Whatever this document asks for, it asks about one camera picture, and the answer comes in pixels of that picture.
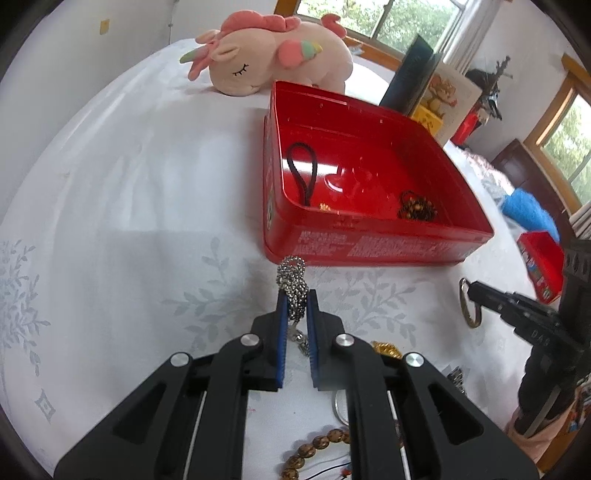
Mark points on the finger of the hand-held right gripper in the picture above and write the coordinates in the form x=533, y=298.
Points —
x=508, y=299
x=526, y=325

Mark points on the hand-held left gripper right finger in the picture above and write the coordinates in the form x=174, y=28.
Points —
x=313, y=341

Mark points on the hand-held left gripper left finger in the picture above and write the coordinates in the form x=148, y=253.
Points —
x=280, y=341

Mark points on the olive bangle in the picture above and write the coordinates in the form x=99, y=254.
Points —
x=472, y=323

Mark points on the gold pendant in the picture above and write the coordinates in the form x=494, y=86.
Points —
x=387, y=349

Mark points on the silver metal watch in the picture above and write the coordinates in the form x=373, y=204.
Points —
x=455, y=377

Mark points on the red tin box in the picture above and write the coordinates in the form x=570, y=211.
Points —
x=369, y=152

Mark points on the small red printed box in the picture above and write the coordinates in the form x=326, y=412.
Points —
x=538, y=258

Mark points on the blue towel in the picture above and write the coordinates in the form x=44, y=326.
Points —
x=526, y=210

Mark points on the dark wooden headboard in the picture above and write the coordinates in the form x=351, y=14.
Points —
x=526, y=170

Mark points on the floral blanket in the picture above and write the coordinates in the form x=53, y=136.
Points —
x=480, y=166

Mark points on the wooden framed window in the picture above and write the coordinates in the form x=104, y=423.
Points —
x=415, y=23
x=570, y=134

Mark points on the red hanging bag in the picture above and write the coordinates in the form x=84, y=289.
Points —
x=466, y=127

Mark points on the mouse figurine on yellow block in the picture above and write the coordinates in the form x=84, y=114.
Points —
x=436, y=97

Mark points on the coat rack with clothes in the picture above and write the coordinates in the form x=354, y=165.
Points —
x=494, y=83

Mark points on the open book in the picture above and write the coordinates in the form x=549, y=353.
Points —
x=406, y=83

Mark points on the white curtain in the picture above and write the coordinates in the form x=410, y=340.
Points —
x=466, y=41

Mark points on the pink unicorn plush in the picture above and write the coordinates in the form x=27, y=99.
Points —
x=258, y=60

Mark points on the yellow wall switch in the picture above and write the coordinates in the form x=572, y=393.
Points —
x=105, y=26

